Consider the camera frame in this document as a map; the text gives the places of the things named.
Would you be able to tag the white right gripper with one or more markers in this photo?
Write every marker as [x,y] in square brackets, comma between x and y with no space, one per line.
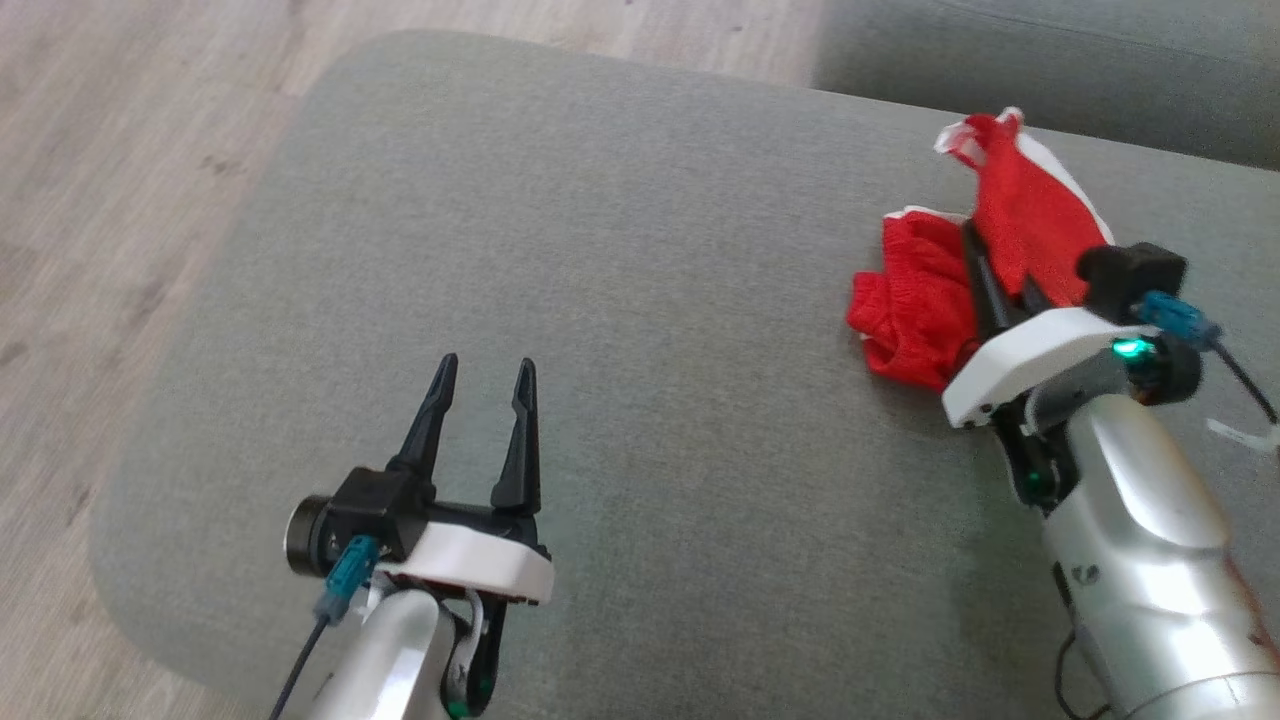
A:
[1040,355]

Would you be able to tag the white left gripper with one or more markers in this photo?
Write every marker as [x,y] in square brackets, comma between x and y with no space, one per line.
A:
[480,560]

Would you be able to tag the red shorts with white stripe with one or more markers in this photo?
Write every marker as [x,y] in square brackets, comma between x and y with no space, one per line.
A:
[915,300]

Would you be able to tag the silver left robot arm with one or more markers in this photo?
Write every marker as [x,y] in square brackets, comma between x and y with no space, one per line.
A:
[390,660]

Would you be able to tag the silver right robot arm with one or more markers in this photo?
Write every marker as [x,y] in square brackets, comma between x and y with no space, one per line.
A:
[1150,560]

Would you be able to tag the grey fabric sofa seat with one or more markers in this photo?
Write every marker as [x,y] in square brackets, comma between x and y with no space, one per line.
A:
[650,300]

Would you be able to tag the grey fabric sofa section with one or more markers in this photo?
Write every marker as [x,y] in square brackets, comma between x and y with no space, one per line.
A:
[1050,60]

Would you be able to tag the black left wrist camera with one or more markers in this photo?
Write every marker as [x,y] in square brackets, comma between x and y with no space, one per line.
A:
[380,505]

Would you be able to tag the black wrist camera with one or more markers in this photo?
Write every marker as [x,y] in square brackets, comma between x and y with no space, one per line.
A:
[1130,275]
[380,505]

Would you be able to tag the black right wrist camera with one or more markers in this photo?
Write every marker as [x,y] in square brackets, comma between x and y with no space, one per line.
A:
[1130,275]

